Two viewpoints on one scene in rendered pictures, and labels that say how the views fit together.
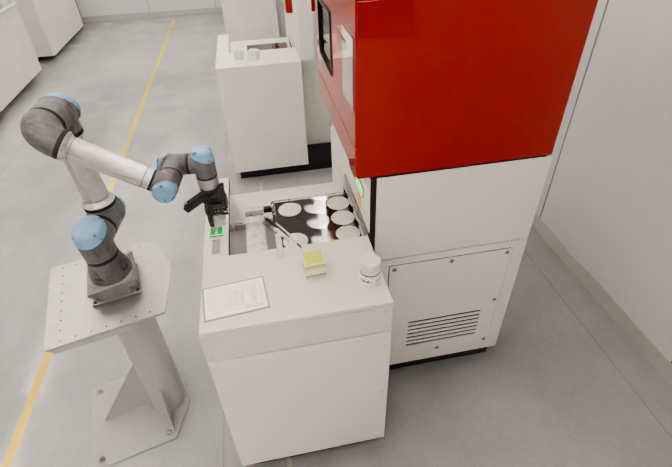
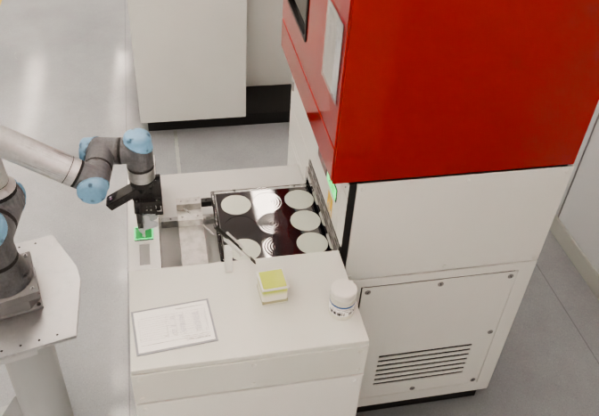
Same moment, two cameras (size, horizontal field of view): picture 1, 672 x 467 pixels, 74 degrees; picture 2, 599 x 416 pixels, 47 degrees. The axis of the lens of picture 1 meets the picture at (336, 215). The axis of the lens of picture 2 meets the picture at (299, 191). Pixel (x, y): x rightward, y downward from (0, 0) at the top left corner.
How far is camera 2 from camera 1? 0.40 m
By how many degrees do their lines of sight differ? 4
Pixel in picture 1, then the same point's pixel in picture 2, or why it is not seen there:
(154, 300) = (61, 319)
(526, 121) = (545, 126)
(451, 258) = (440, 281)
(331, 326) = (291, 366)
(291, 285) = (243, 313)
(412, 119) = (407, 118)
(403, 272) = (379, 296)
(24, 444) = not seen: outside the picture
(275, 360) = (218, 403)
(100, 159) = (17, 149)
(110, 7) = not seen: outside the picture
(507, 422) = not seen: outside the picture
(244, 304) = (185, 335)
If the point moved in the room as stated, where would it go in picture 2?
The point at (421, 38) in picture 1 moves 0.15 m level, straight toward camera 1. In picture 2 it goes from (427, 29) to (425, 60)
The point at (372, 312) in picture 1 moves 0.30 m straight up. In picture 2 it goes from (342, 352) to (355, 274)
